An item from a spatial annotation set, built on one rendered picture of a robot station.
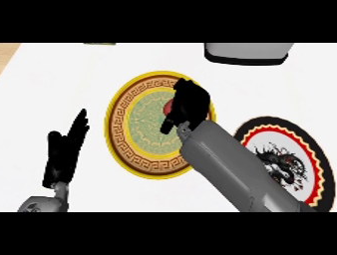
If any black and red dragon plate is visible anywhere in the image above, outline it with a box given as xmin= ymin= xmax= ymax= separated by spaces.
xmin=232 ymin=116 xmax=337 ymax=213

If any white appliance with black base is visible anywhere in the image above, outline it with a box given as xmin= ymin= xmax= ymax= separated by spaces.
xmin=202 ymin=43 xmax=293 ymax=66

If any red bell pepper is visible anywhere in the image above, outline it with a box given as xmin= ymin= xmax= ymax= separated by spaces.
xmin=163 ymin=99 xmax=176 ymax=116

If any yellow and brown patterned plate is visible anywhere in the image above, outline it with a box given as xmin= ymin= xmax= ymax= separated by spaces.
xmin=103 ymin=70 xmax=217 ymax=180

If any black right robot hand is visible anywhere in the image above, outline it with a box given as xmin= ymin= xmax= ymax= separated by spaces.
xmin=160 ymin=78 xmax=211 ymax=135

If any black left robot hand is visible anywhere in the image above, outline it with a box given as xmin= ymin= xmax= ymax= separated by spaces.
xmin=41 ymin=108 xmax=92 ymax=190

